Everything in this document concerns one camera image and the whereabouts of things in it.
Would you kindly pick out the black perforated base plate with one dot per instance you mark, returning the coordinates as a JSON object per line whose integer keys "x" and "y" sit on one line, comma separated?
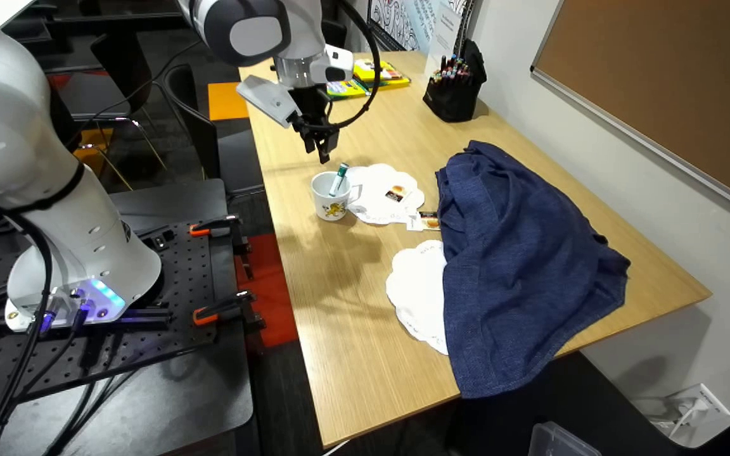
{"x": 176, "y": 294}

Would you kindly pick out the white printed wall poster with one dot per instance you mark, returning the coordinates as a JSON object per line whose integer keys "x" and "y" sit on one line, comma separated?
{"x": 415, "y": 23}

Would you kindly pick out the small orange white item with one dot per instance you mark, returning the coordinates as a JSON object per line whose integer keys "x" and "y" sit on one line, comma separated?
{"x": 427, "y": 222}

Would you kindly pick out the green yellow crayon box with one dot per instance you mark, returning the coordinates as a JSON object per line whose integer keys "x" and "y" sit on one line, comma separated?
{"x": 347, "y": 89}

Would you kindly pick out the black pen holder bag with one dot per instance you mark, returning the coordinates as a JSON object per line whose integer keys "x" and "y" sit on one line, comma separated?
{"x": 452, "y": 98}

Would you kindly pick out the black office chair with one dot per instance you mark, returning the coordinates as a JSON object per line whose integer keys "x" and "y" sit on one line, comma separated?
{"x": 187, "y": 103}

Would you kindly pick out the white printed ceramic cup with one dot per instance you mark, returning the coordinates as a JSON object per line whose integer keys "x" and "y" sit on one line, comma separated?
{"x": 328, "y": 204}

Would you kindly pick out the brown cork board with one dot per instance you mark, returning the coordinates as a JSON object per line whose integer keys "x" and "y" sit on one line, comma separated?
{"x": 677, "y": 85}

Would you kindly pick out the orange flat panel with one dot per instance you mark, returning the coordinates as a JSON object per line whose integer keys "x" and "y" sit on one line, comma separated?
{"x": 225, "y": 103}

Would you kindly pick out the white plate with food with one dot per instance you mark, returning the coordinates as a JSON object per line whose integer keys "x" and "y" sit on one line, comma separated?
{"x": 379, "y": 207}

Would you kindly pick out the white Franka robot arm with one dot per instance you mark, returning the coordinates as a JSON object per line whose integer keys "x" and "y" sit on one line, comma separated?
{"x": 62, "y": 228}

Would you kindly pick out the dark blue cloth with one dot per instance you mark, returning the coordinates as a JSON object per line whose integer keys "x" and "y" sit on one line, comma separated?
{"x": 526, "y": 270}

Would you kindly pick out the orange black clamp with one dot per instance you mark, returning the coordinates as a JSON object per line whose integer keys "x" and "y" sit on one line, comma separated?
{"x": 216, "y": 311}
{"x": 210, "y": 227}

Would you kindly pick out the teal marker pen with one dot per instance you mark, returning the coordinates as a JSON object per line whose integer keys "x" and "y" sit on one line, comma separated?
{"x": 341, "y": 176}

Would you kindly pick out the clear plastic bin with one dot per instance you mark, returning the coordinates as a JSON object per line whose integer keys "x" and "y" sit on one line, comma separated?
{"x": 561, "y": 442}

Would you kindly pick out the grey robot cart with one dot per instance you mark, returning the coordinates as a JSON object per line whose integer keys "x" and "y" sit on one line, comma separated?
{"x": 177, "y": 397}

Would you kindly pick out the white paper doily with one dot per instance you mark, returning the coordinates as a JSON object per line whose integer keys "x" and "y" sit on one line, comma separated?
{"x": 415, "y": 292}

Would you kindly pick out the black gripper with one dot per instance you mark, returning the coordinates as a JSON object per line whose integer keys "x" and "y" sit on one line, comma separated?
{"x": 310, "y": 104}

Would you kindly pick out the bundle of coloured markers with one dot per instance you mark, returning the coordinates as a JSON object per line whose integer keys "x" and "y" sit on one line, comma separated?
{"x": 450, "y": 70}

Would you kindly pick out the small brown black item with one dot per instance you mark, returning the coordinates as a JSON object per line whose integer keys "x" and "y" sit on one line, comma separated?
{"x": 396, "y": 193}

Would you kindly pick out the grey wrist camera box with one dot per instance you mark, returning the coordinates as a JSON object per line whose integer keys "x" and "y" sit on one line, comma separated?
{"x": 267, "y": 100}

